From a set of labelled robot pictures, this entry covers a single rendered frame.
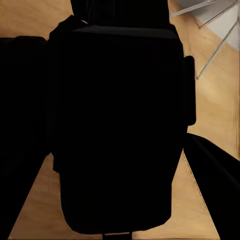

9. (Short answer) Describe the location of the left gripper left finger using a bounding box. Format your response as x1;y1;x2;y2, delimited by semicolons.
0;133;48;240

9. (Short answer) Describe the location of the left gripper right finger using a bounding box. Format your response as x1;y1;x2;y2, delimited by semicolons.
183;133;240;240

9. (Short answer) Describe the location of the digital camera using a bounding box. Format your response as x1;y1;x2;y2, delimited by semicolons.
0;0;197;240

